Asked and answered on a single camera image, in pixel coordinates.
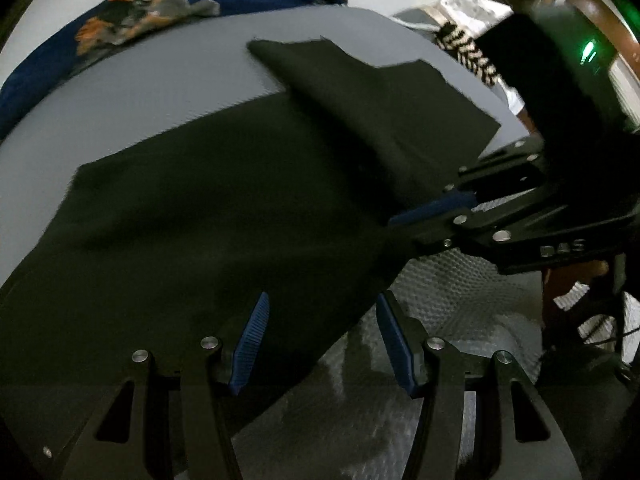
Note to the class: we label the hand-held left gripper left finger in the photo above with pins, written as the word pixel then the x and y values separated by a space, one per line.
pixel 247 345

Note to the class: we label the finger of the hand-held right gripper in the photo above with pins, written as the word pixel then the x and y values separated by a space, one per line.
pixel 435 210
pixel 500 170

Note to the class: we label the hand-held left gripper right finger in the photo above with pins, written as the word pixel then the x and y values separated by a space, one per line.
pixel 395 342

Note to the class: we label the black pants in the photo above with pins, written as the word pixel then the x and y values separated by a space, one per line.
pixel 200 210

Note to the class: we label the black white striped cloth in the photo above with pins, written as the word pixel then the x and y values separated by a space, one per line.
pixel 465 47

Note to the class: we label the grey mesh mat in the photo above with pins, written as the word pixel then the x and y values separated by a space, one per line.
pixel 175 85

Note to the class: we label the brown wooden door frame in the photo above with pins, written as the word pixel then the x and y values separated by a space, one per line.
pixel 587 2

